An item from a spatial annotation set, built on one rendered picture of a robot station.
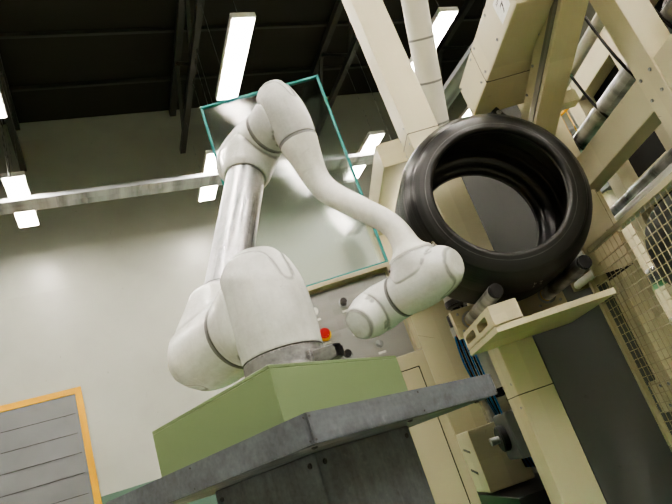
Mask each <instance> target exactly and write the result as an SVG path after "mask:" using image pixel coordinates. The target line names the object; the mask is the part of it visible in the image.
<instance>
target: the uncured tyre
mask: <svg viewBox="0 0 672 504"><path fill-rule="evenodd" d="M464 176H483V177H488V178H492V179H495V180H498V181H500V182H502V183H504V184H506V185H508V186H510V187H511V188H512V189H514V190H515V191H516V192H517V193H519V194H520V195H521V196H522V197H523V199H524V200H525V201H526V202H527V204H528V205H529V207H530V209H531V211H532V213H533V215H534V218H535V221H536V225H537V244H536V247H534V248H531V249H528V250H524V251H519V252H497V251H491V250H487V249H484V248H481V247H478V246H476V245H474V244H472V243H470V242H468V241H466V240H465V239H463V238H462V237H460V236H459V235H458V234H457V233H455V232H454V231H453V230H452V229H451V228H450V227H449V225H448V224H447V223H446V222H445V220H444V219H443V217H442V216H441V214H440V212H439V210H438V208H437V205H436V203H435V199H434V195H433V191H435V190H436V189H437V188H438V187H439V186H441V185H442V184H444V183H446V182H448V181H450V180H452V179H455V178H459V177H464ZM592 212H593V202H592V194H591V189H590V185H589V182H588V179H587V176H586V174H585V172H584V170H583V168H582V166H581V164H580V163H579V161H578V160H577V158H576V157H575V155H574V154H573V153H572V152H571V150H570V149H569V148H568V147H567V146H566V145H565V144H564V143H563V142H562V141H561V140H559V139H558V138H557V137H556V136H554V135H553V134H552V133H550V132H549V131H547V130H546V129H544V128H542V127H540V126H538V125H536V124H534V123H532V122H530V121H527V120H524V119H521V118H518V117H514V116H509V115H503V114H476V115H470V116H465V117H461V118H458V119H455V120H453V121H450V122H448V123H446V124H444V125H442V126H441V127H439V128H438V129H436V130H435V131H433V132H432V133H431V134H430V135H428V136H427V137H426V138H425V139H424V140H423V141H422V142H421V143H420V144H419V145H418V147H417V148H416V149H415V150H414V152H413V153H412V155H411V156H410V158H409V160H408V162H407V164H406V166H405V168H404V171H403V174H402V178H401V182H400V187H399V192H398V196H397V201H396V206H395V214H397V215H398V216H399V217H401V218H402V219H403V220H404V221H405V222H406V223H407V224H408V226H409V227H410V228H411V229H412V230H413V232H414V233H415V234H416V236H417V237H418V238H419V239H420V240H422V241H424V242H428V243H432V241H433V242H434V243H435V244H436V245H443V246H448V247H451V248H453V249H454V250H456V251H457V252H458V253H459V255H460V256H461V258H462V260H463V263H464V275H463V279H462V281H461V283H460V284H459V285H458V286H457V288H456V289H455V290H454V291H453V292H451V293H450V294H449V295H448V297H450V298H453V299H456V300H458V301H462V302H465V303H470V304H475V303H476V302H477V301H478V299H479V298H480V297H481V296H482V294H483V293H484V292H485V291H486V289H487V288H488V287H489V286H490V285H491V284H493V283H497V284H499V285H501V286H502V288H503V290H504V292H503V295H502V296H501V298H500V299H499V300H498V301H497V302H496V303H495V304H497V303H500V302H503V301H506V300H509V299H511V298H515V299H516V301H517V302H518V301H521V300H523V299H526V298H528V297H530V296H532V295H534V294H536V293H537V292H539V291H540V290H542V289H543V288H545V287H546V286H547V285H548V284H549V283H550V282H551V281H552V280H554V279H555V278H556V277H557V276H558V275H559V274H560V273H561V272H562V271H563V270H565V269H566V268H567V267H568V266H569V265H570V264H571V263H572V262H573V261H574V259H575V258H576V257H577V255H578V254H579V252H580V251H581V249H582V247H583V245H584V243H585V241H586V239H587V236H588V233H589V229H590V225H591V220H592ZM543 279H545V280H544V283H543V284H540V285H538V286H535V287H532V288H531V286H532V283H534V282H538V281H540V280H543Z"/></svg>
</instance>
